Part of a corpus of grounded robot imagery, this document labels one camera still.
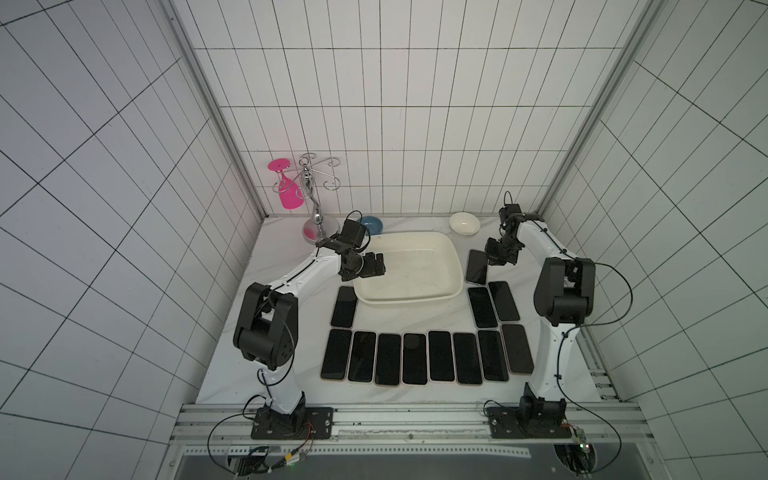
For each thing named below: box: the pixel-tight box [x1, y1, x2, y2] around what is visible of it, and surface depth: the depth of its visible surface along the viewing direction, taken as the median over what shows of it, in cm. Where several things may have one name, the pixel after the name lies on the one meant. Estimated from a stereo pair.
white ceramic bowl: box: [449, 212, 481, 236], surface depth 115 cm
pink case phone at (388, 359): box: [375, 333, 402, 386], surface depth 86 cm
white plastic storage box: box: [353, 231, 464, 305], surface depth 104 cm
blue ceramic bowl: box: [361, 216, 383, 235], surface depth 116 cm
